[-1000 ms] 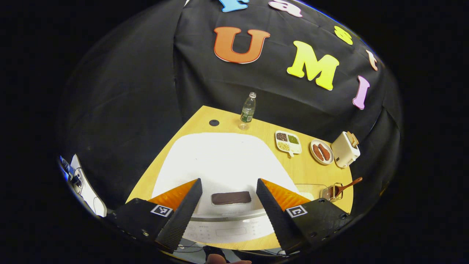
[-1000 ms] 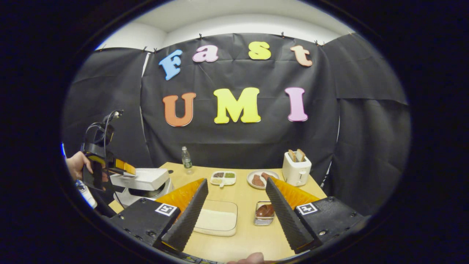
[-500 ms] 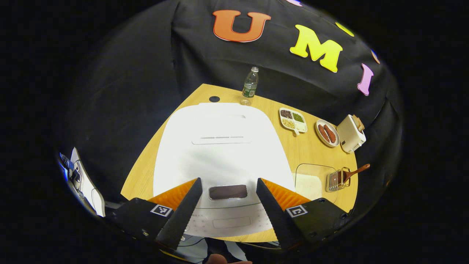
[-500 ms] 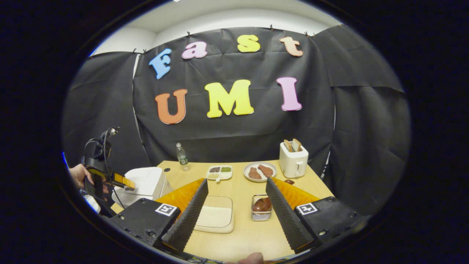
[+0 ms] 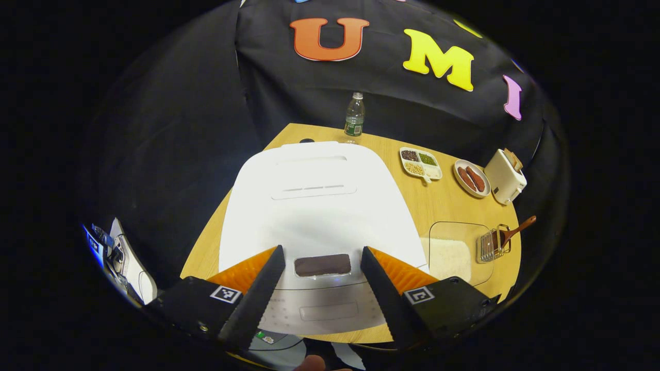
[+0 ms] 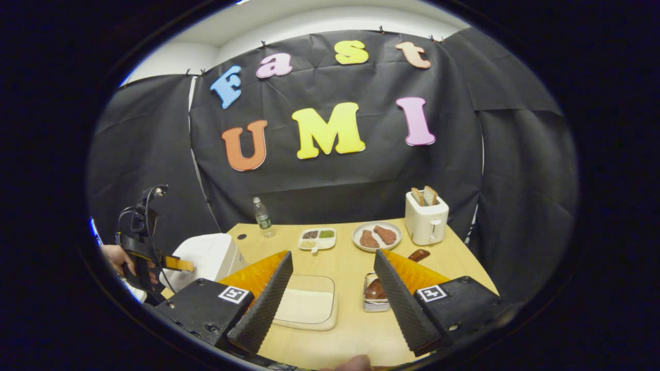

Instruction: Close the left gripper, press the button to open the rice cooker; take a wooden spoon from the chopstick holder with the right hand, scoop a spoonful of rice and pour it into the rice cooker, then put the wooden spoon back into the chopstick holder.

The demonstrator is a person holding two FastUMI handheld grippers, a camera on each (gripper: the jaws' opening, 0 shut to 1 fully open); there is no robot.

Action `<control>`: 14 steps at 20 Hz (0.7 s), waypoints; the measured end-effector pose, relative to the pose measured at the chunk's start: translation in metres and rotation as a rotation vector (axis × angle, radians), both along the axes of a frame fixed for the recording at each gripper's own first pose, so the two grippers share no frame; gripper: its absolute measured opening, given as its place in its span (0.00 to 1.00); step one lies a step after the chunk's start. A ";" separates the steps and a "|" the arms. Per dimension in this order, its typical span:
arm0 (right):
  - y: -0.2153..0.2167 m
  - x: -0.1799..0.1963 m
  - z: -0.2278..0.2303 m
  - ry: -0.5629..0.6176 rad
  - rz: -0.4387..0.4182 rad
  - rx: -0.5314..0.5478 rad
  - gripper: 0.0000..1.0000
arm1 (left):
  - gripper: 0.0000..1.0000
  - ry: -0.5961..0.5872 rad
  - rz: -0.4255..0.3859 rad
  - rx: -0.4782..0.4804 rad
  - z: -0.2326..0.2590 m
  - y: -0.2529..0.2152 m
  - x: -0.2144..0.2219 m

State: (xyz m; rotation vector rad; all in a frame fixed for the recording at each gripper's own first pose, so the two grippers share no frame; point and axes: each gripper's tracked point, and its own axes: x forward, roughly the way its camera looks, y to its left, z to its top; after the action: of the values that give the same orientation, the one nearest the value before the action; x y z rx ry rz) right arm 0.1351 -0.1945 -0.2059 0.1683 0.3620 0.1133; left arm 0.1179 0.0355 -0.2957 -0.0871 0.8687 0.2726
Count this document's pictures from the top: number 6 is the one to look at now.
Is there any white divided condiment dish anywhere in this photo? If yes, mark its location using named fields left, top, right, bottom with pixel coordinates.
left=297, top=227, right=337, bottom=255

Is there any white toaster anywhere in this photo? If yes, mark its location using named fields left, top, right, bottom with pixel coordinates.
left=404, top=192, right=450, bottom=246

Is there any clear metal chopstick holder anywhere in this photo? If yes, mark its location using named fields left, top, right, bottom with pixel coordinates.
left=362, top=272, right=393, bottom=313

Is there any clear water bottle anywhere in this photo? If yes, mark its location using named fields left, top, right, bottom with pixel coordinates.
left=252, top=196, right=276, bottom=239

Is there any brown wooden spoon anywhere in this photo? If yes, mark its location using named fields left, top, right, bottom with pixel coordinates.
left=364, top=248, right=432, bottom=301

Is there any clear box of rice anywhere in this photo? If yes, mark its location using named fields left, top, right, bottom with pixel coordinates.
left=271, top=274, right=340, bottom=332

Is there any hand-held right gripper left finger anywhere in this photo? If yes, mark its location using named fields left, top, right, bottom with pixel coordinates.
left=155, top=250, right=294, bottom=356

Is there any white round plate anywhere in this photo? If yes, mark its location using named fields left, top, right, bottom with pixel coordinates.
left=351, top=221, right=403, bottom=253

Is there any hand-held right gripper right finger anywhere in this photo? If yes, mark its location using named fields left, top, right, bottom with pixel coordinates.
left=373, top=248, right=516, bottom=358

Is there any white rice cooker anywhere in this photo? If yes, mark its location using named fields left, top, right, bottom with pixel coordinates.
left=160, top=233, right=249, bottom=294

